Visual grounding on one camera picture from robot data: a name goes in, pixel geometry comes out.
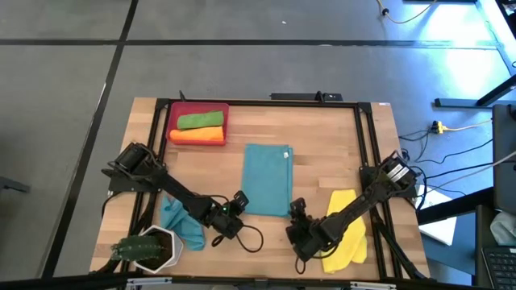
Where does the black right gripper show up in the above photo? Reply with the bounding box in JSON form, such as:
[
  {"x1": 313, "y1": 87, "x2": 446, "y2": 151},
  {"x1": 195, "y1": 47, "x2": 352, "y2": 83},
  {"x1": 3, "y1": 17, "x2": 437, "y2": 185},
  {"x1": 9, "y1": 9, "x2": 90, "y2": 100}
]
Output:
[{"x1": 285, "y1": 217, "x2": 335, "y2": 263}]

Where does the teal microfiber towel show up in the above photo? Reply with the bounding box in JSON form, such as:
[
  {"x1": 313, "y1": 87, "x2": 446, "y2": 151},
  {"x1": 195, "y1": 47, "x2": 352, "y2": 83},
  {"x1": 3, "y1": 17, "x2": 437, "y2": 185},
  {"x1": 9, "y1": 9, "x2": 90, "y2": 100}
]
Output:
[
  {"x1": 241, "y1": 143, "x2": 294, "y2": 218},
  {"x1": 160, "y1": 195, "x2": 206, "y2": 252}
]

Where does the orange microfiber towel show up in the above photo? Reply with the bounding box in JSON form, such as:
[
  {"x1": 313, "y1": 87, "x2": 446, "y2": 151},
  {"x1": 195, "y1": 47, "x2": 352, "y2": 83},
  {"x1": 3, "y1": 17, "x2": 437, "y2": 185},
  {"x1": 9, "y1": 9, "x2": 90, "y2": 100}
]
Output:
[{"x1": 169, "y1": 126, "x2": 225, "y2": 143}]

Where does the green microfiber towel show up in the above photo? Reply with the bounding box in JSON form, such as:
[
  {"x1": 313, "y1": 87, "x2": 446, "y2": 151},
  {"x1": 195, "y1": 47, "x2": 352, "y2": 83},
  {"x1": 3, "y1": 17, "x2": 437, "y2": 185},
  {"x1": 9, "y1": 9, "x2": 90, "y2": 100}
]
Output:
[{"x1": 177, "y1": 110, "x2": 225, "y2": 131}]

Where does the yellow microfiber towel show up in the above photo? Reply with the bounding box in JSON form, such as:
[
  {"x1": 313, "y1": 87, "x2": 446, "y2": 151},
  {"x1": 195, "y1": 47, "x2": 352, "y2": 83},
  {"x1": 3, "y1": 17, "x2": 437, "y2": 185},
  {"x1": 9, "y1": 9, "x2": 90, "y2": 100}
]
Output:
[{"x1": 320, "y1": 189, "x2": 368, "y2": 275}]

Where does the pink plastic basket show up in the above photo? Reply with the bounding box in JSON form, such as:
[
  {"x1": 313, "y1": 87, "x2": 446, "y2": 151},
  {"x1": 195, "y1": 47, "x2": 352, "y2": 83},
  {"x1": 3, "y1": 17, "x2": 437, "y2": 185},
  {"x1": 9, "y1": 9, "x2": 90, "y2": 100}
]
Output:
[{"x1": 165, "y1": 101, "x2": 230, "y2": 147}]

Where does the white hexagonal plant pot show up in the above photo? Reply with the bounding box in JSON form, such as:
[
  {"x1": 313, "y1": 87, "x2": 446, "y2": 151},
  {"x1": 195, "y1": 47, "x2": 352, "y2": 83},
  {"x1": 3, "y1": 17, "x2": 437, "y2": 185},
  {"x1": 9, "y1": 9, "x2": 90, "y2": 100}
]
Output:
[{"x1": 135, "y1": 224, "x2": 185, "y2": 275}]

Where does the black rig beam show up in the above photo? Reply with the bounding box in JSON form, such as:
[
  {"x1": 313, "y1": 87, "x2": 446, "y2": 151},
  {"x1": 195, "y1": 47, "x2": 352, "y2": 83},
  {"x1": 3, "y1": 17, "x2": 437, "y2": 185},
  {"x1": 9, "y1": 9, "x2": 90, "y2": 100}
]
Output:
[{"x1": 0, "y1": 272, "x2": 516, "y2": 290}]

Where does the green cactus plant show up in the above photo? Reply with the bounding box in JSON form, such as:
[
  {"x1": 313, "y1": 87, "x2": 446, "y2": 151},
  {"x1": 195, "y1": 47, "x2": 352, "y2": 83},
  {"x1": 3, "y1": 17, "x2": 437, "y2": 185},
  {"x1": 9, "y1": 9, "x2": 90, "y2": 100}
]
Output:
[{"x1": 110, "y1": 235, "x2": 169, "y2": 262}]

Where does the white paper sheet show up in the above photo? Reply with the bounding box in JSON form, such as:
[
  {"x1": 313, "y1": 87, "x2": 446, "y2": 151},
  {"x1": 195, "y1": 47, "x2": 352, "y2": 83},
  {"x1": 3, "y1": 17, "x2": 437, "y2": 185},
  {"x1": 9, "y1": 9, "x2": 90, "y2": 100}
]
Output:
[{"x1": 417, "y1": 185, "x2": 460, "y2": 247}]

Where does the black laptop keyboard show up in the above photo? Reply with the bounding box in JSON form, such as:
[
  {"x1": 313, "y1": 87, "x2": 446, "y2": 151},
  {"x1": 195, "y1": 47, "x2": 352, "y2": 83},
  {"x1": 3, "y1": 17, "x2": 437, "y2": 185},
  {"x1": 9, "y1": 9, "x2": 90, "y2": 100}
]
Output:
[{"x1": 479, "y1": 246, "x2": 516, "y2": 290}]

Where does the grey cloth bundle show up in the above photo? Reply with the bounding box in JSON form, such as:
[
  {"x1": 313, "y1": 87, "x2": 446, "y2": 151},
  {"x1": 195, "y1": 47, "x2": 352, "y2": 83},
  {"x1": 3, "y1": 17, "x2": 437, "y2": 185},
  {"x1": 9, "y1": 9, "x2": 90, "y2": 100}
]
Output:
[{"x1": 489, "y1": 210, "x2": 516, "y2": 247}]

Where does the black desk leg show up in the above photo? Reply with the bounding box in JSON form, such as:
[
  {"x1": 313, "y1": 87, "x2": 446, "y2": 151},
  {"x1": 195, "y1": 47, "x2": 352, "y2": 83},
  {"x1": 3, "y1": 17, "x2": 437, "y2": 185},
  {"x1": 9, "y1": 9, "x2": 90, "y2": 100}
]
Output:
[{"x1": 434, "y1": 74, "x2": 516, "y2": 109}]

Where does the black monitor panel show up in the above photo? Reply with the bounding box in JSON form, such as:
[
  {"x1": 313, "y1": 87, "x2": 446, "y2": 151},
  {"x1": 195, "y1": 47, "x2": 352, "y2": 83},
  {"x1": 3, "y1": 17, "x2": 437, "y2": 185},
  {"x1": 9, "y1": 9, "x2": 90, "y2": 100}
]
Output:
[{"x1": 491, "y1": 103, "x2": 516, "y2": 214}]

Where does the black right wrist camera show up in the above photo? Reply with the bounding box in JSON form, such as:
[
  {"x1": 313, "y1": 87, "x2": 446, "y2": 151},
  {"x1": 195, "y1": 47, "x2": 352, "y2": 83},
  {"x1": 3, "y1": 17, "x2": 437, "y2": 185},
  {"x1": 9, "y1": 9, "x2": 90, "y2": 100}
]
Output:
[{"x1": 289, "y1": 197, "x2": 308, "y2": 221}]

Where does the black aluminium table frame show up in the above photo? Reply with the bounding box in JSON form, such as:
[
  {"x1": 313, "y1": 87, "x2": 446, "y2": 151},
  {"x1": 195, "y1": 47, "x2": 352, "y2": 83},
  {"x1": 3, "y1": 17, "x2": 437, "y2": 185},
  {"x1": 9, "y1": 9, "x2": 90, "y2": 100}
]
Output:
[{"x1": 102, "y1": 97, "x2": 431, "y2": 282}]

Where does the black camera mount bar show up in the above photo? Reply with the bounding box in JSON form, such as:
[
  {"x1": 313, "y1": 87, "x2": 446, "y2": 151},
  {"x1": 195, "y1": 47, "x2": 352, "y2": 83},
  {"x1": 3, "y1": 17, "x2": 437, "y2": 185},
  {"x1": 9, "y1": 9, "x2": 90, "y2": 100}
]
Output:
[{"x1": 269, "y1": 91, "x2": 343, "y2": 102}]

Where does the black floor cable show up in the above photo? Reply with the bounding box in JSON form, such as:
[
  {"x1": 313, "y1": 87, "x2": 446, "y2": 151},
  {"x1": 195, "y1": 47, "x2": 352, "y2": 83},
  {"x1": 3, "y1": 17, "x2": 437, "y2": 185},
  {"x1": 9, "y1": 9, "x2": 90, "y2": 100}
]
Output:
[{"x1": 437, "y1": 139, "x2": 493, "y2": 165}]

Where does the pale yellow power cable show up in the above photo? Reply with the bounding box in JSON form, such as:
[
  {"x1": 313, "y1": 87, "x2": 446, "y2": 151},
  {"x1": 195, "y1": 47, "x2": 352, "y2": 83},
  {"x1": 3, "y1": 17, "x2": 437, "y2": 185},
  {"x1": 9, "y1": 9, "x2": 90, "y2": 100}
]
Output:
[{"x1": 445, "y1": 118, "x2": 493, "y2": 133}]

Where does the grey floor cable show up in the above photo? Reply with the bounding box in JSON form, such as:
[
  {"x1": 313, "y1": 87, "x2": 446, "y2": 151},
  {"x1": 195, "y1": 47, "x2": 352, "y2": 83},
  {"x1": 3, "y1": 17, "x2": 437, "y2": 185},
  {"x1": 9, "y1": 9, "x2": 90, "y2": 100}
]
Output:
[{"x1": 463, "y1": 151, "x2": 516, "y2": 178}]

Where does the yellow floor cable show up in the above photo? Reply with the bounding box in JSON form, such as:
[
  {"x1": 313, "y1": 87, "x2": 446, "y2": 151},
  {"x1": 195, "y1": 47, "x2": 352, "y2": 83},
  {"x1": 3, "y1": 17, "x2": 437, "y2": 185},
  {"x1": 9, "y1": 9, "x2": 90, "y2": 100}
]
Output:
[{"x1": 377, "y1": 0, "x2": 439, "y2": 25}]

